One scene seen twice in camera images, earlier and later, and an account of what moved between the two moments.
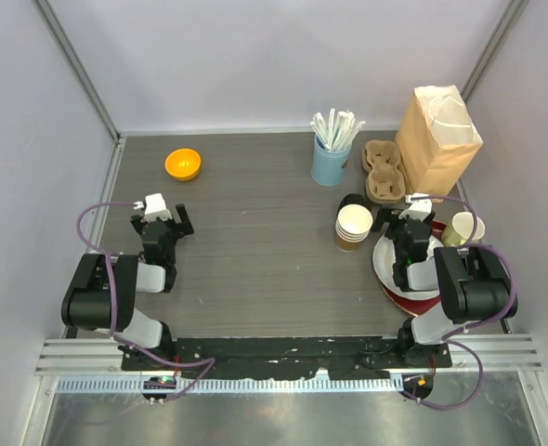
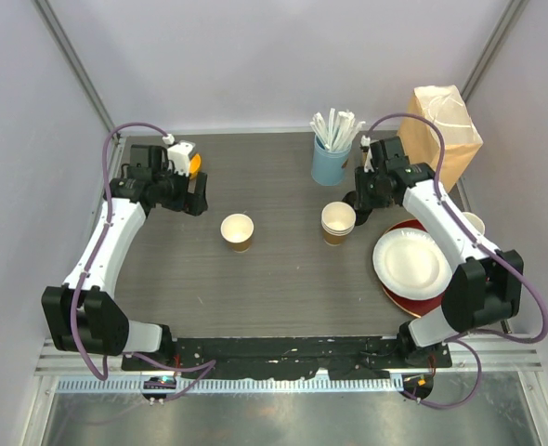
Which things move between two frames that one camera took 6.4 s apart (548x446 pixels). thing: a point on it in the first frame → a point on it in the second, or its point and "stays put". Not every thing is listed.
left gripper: [184, 228] → [193, 203]
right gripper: [383, 216] → [364, 200]
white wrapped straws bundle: [336, 134] stays put
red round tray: [413, 307] stays put
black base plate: [356, 357] stays put
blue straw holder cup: [328, 165] stays put
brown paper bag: [437, 140] stays put
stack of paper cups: [353, 226] → [337, 221]
